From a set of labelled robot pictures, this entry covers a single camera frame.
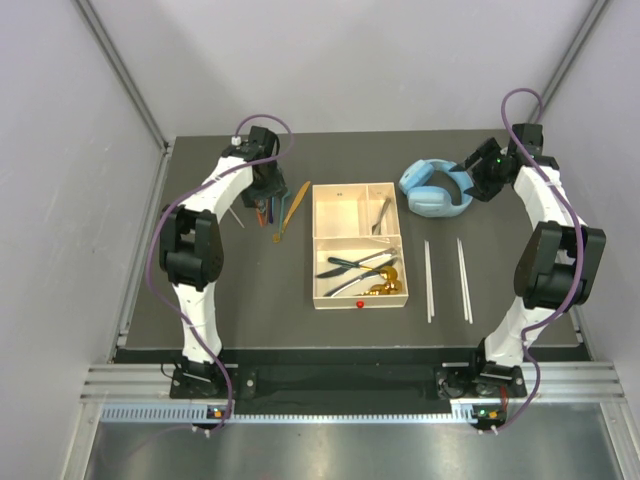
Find silver knife lower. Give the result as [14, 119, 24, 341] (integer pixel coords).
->
[324, 256, 397, 297]

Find left aluminium frame post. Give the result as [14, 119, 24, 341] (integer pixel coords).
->
[71, 0, 169, 152]

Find light blue headphones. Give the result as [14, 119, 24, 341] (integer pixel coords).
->
[398, 159, 473, 218]

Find cream divided utensil box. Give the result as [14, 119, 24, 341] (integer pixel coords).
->
[312, 182, 409, 310]

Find gold butter knife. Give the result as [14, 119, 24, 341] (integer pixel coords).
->
[272, 181, 311, 243]

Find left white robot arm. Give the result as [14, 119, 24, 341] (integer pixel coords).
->
[159, 126, 287, 397]

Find plain gold spoon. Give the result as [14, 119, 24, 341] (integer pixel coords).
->
[371, 265, 398, 281]

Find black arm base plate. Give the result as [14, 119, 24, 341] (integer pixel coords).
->
[169, 365, 526, 403]

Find silver fork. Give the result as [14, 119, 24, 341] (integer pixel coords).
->
[371, 197, 392, 235]

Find ornate gold spoon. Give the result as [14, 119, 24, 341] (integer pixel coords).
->
[361, 280, 403, 296]

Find white chopstick inner right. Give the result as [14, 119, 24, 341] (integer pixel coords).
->
[456, 237, 471, 322]

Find slotted cable duct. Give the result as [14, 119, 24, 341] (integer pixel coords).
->
[100, 403, 498, 425]

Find right aluminium frame post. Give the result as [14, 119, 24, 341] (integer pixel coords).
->
[527, 0, 612, 123]

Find aluminium frame post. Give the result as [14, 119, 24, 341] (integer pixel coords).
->
[527, 0, 612, 123]
[71, 0, 169, 152]

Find dark teal handled knife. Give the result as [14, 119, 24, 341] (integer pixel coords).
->
[316, 257, 366, 279]

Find teal silicone spoon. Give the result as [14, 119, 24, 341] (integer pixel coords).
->
[278, 192, 292, 236]

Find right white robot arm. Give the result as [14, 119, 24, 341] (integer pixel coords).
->
[459, 123, 606, 396]

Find aluminium front rail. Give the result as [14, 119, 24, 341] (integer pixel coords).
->
[81, 362, 625, 403]

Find silver round ladle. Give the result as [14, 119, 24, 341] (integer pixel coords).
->
[229, 207, 246, 229]

